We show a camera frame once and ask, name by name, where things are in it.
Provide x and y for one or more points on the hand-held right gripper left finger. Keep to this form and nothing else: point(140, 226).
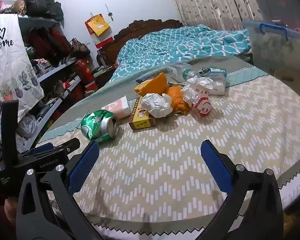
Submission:
point(83, 165)

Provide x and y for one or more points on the orange peel wedge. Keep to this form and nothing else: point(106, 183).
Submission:
point(152, 85)

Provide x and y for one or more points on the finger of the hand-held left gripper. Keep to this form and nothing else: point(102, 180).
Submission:
point(67, 145)
point(40, 149)

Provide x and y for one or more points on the crushed green drink can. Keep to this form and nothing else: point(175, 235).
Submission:
point(95, 125)

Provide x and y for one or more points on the red bag with grey stripe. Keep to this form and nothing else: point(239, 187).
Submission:
point(85, 77)

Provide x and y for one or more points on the crumpled white paper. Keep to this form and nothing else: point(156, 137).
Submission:
point(156, 105)

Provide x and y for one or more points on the clear plastic bottle green label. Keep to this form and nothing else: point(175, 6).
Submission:
point(180, 71)

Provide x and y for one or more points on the dark green bag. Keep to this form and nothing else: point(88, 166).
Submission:
point(55, 8)

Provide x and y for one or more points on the red yellow wall calendar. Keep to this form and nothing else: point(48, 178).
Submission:
point(98, 26)

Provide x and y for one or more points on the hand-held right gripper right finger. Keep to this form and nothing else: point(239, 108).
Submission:
point(216, 166)

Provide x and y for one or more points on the teal patterned blanket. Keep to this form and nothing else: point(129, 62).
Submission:
point(165, 47)

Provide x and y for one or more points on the white cactus print tote bag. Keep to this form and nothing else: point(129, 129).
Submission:
point(7, 67)

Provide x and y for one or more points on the beige patterned curtain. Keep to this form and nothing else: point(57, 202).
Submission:
point(210, 0)

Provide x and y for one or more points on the black puffy bag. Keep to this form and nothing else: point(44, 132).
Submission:
point(35, 1)

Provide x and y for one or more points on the grey plastic bag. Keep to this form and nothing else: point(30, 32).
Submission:
point(27, 127)

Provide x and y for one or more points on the yellow cigarette box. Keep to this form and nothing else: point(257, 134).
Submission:
point(141, 120)

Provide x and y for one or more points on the dark wooden headboard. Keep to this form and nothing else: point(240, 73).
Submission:
point(125, 31)

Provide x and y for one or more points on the crumpled printed paper wrapper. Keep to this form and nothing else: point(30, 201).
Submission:
point(197, 97)

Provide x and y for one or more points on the grey metal shelf rack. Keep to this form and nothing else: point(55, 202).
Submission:
point(55, 70)

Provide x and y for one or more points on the curled orange peel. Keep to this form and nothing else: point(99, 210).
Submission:
point(177, 97)

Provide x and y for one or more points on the brown handbag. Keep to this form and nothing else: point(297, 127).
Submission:
point(78, 47)

